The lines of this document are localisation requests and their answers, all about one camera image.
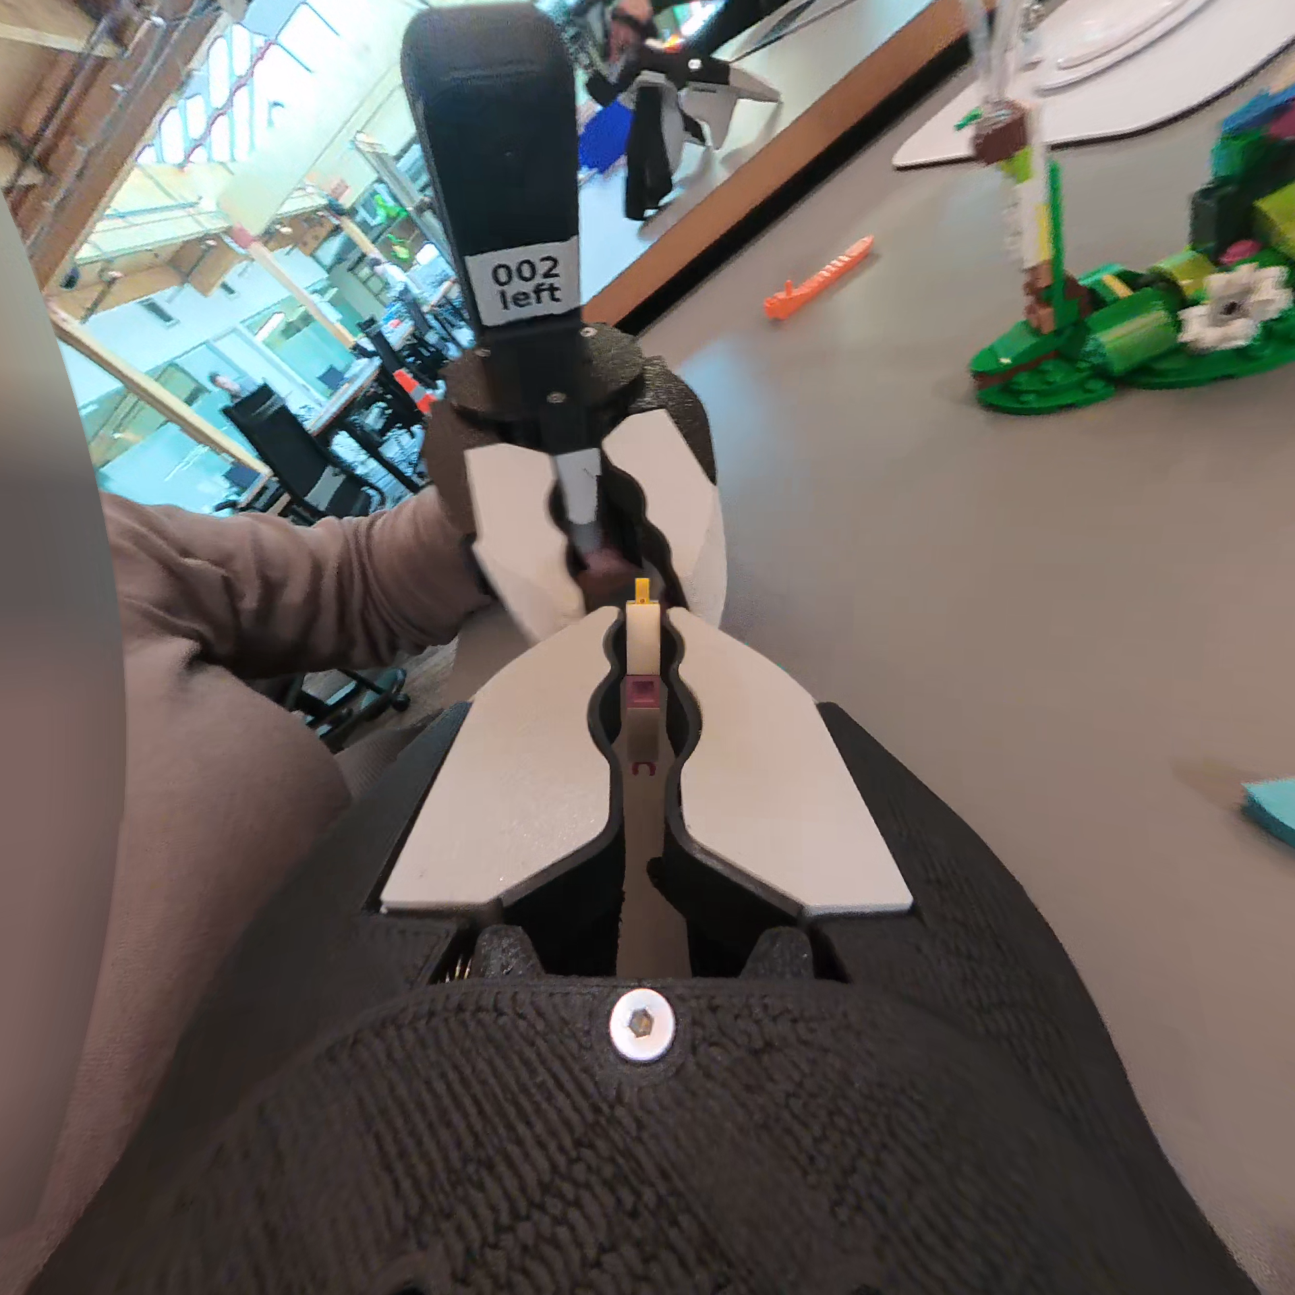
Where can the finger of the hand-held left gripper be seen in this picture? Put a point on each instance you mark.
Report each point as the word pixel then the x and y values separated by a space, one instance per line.
pixel 687 527
pixel 511 517

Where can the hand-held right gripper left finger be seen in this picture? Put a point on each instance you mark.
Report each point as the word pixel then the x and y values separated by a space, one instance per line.
pixel 506 790

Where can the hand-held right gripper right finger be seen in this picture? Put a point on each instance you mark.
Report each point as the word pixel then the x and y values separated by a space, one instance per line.
pixel 789 790

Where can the green lego flower model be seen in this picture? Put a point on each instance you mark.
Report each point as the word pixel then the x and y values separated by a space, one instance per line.
pixel 1132 334

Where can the black office chair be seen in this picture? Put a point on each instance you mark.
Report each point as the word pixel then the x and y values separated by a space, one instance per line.
pixel 343 704
pixel 304 456

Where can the orange brick separator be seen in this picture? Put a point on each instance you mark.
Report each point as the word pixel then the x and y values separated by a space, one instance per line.
pixel 814 285

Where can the wooden edged table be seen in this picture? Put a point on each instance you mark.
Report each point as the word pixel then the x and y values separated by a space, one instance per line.
pixel 809 203

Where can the person's brown sweater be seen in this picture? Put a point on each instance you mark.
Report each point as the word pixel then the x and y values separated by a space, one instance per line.
pixel 202 911

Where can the teal flat item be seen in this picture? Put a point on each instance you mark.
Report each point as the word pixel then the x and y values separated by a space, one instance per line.
pixel 1273 811

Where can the white stand with clear posts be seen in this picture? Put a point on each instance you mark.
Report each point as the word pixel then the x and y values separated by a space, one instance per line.
pixel 1111 91

